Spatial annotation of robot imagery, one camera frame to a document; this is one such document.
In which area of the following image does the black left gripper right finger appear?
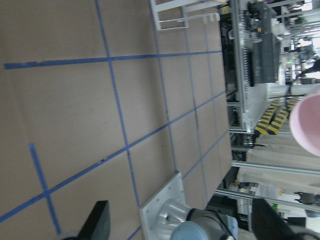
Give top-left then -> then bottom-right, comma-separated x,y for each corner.
251,197 -> 320,240

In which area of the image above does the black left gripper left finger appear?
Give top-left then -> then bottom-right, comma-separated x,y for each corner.
75,200 -> 111,240

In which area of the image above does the pink plastic cup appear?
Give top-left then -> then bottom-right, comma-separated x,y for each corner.
289,87 -> 320,156

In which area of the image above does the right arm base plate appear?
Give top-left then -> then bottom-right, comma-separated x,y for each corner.
139,172 -> 191,240

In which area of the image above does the white wire rack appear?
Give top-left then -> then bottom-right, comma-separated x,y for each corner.
149,0 -> 227,31

